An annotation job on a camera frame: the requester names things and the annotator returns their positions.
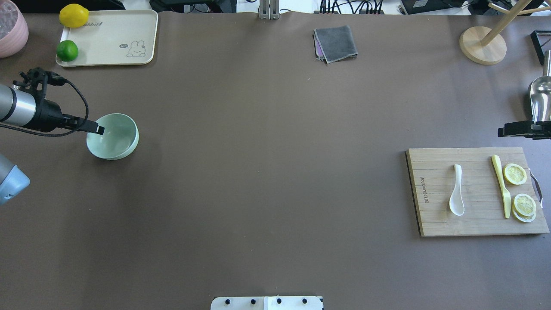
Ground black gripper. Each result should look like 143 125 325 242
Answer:
33 100 105 135

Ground mint green bowl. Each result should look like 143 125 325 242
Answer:
86 113 139 160

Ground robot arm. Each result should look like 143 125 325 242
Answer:
0 86 105 205

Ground pink bowl of ice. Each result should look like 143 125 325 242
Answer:
0 0 29 58

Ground white ceramic spoon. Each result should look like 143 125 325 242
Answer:
449 164 465 216

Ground steel scoop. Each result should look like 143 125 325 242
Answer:
529 50 551 122

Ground lemon slice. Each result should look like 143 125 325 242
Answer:
502 163 527 185

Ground green lime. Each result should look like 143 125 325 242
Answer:
56 40 79 62

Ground yellow plastic knife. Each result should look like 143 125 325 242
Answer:
491 155 512 219

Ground stacked lemon slices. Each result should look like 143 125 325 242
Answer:
512 193 536 223

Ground black glass tray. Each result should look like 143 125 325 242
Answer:
530 30 551 65

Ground cream rabbit tray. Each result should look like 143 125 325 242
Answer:
56 9 159 67

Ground bamboo cutting board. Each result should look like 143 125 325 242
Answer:
406 147 549 237

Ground wooden mug tree stand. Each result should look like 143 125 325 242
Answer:
459 0 551 65

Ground yellow lemon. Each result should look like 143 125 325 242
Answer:
59 3 90 28

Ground grey folded cloth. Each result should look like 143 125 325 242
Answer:
313 25 358 64

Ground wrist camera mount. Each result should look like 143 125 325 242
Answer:
12 67 68 104

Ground aluminium frame post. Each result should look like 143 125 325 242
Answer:
258 0 280 20

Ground white camera pillar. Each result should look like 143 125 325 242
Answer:
210 295 325 310

